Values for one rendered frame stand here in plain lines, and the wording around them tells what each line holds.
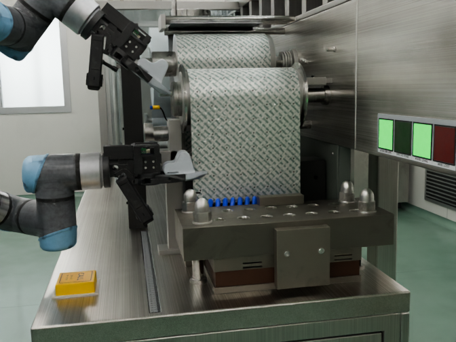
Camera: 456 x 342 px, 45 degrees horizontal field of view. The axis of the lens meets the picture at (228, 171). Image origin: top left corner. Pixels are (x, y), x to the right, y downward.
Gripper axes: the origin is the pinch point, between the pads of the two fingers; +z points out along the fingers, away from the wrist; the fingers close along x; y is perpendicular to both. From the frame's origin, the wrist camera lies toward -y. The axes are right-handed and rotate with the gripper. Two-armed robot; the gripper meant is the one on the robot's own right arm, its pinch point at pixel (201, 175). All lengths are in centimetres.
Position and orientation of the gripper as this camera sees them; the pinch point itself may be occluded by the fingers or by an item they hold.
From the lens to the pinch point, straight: 115.0
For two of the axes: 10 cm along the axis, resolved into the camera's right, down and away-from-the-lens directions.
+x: -1.8, -1.5, 9.7
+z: 9.8, -0.5, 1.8
